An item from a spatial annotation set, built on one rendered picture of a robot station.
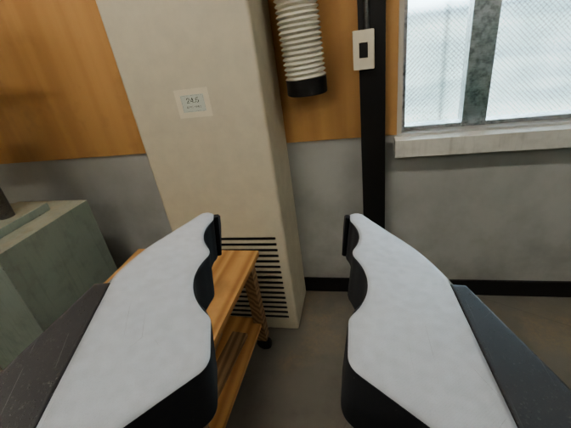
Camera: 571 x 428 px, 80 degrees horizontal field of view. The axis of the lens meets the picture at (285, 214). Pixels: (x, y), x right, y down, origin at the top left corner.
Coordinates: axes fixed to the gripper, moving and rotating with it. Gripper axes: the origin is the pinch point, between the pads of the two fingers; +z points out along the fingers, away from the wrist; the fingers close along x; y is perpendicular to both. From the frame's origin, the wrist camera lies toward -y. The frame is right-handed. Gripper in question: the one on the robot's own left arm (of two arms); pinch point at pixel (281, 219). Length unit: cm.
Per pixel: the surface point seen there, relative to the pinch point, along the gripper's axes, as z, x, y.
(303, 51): 120, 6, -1
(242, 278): 90, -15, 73
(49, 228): 118, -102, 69
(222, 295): 81, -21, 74
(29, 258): 105, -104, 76
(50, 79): 161, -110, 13
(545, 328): 100, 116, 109
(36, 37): 160, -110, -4
